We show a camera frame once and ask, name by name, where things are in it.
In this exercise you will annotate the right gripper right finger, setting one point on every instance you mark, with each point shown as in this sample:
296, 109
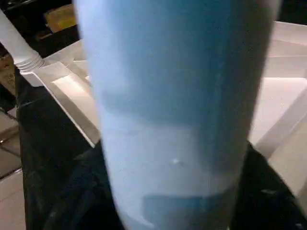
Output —
268, 196

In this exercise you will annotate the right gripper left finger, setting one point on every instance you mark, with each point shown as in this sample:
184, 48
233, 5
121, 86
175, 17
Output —
81, 196

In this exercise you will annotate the white plastic table top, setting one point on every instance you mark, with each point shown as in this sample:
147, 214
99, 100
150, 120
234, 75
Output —
283, 96

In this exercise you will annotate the white plastic table leg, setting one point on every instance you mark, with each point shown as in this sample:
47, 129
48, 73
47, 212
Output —
177, 96
14, 40

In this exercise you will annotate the yellow cardboard box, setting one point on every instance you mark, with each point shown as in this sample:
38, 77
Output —
61, 18

